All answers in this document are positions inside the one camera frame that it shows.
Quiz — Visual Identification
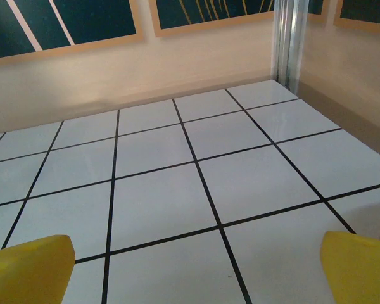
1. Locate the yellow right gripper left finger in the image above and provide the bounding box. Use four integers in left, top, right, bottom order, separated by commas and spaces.
0, 234, 76, 304

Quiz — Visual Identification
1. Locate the aluminium corner post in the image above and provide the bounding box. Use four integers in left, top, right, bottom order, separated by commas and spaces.
271, 0, 308, 91

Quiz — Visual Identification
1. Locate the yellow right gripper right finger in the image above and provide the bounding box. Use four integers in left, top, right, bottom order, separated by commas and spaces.
320, 230, 380, 304

